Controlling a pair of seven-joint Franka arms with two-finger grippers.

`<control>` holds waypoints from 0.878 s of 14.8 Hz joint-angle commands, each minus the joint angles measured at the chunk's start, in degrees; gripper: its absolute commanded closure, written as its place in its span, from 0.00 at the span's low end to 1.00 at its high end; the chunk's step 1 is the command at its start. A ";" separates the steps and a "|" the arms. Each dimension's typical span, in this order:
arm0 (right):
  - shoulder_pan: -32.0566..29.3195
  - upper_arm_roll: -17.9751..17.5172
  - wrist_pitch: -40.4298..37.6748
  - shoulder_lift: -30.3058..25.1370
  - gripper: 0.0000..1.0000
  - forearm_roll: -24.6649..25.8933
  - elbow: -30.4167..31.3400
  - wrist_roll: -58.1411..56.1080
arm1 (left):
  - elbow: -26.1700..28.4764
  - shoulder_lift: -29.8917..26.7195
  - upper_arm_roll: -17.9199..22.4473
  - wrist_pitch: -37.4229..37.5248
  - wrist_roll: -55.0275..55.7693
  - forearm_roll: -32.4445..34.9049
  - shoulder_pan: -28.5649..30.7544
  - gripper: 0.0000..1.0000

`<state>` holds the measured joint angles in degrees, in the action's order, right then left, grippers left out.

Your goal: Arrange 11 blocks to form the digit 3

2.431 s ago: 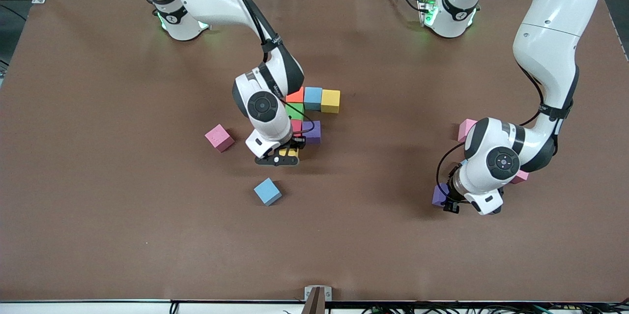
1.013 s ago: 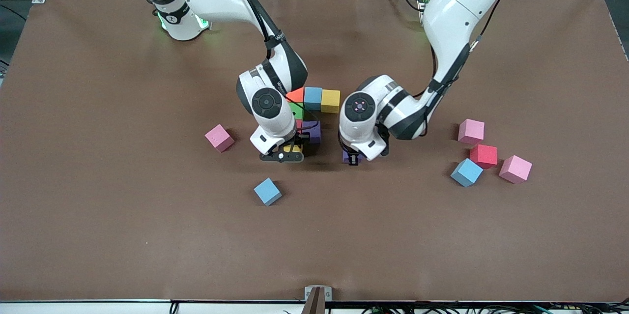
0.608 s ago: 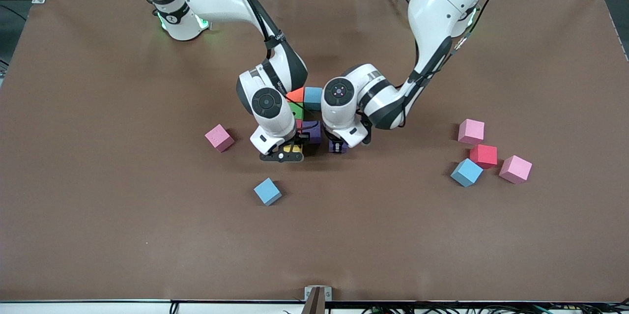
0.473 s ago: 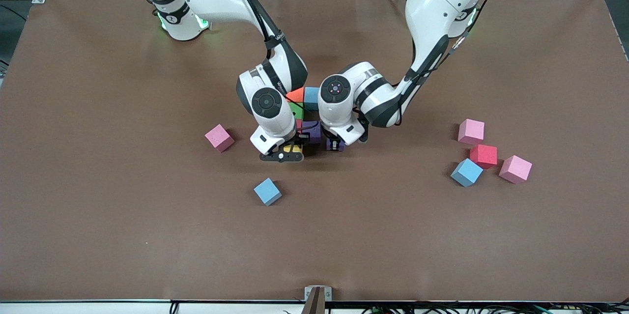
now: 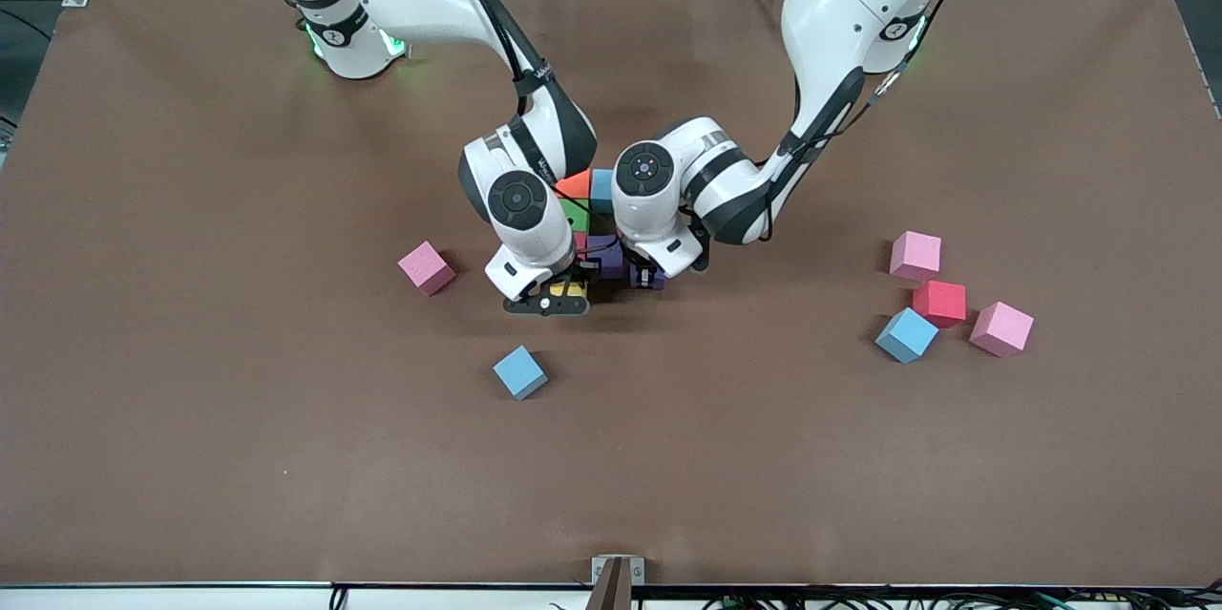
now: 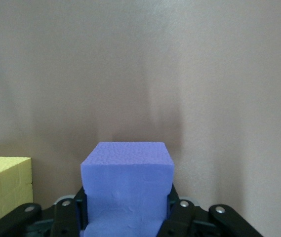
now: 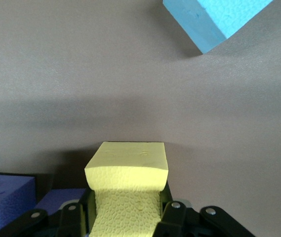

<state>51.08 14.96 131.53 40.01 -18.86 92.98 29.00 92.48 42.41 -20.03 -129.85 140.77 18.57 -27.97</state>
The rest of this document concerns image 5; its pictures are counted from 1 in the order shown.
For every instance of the purple foam block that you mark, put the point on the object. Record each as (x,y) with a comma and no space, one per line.
(659,281)
(606,259)

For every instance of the yellow foam block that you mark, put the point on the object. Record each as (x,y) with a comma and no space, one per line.
(565,288)

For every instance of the red foam block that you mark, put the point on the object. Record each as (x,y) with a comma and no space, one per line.
(579,240)
(940,302)

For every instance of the green foam block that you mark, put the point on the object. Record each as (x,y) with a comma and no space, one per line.
(576,214)

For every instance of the blue foam block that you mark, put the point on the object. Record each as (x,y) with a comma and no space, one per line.
(520,371)
(601,190)
(907,335)

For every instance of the orange foam block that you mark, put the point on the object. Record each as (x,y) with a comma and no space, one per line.
(576,185)

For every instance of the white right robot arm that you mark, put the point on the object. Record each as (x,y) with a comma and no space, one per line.
(516,199)

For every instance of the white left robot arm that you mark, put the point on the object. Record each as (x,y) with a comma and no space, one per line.
(840,9)

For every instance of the pink foam block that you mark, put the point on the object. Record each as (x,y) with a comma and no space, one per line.
(1001,328)
(916,255)
(427,267)

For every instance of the large table mat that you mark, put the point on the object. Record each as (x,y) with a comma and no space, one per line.
(286,448)

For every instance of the small metal bracket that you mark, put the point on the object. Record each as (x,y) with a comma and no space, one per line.
(600,570)

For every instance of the white table frame rail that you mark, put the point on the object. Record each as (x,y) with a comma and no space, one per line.
(191,600)

